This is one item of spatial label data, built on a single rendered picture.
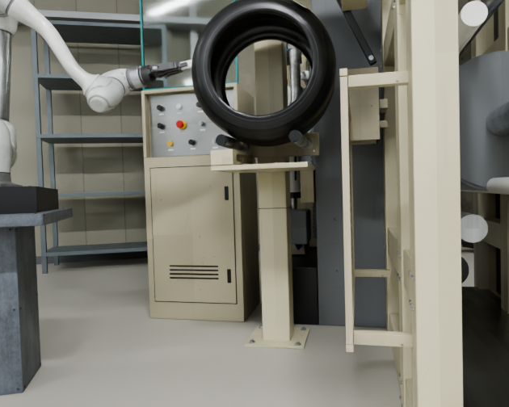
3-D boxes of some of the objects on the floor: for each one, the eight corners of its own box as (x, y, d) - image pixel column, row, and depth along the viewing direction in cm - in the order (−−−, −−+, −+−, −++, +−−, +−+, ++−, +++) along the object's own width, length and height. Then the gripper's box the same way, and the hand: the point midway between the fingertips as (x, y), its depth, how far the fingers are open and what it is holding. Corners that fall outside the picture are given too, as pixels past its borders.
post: (267, 333, 217) (252, -191, 208) (294, 333, 214) (279, -197, 205) (261, 341, 205) (245, -215, 196) (290, 343, 202) (275, -222, 193)
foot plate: (257, 327, 225) (257, 323, 225) (309, 329, 219) (309, 325, 219) (244, 346, 199) (244, 341, 199) (303, 349, 193) (303, 344, 193)
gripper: (134, 62, 180) (188, 48, 174) (149, 70, 192) (200, 57, 187) (137, 81, 180) (191, 67, 174) (152, 87, 192) (203, 75, 187)
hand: (188, 65), depth 181 cm, fingers closed
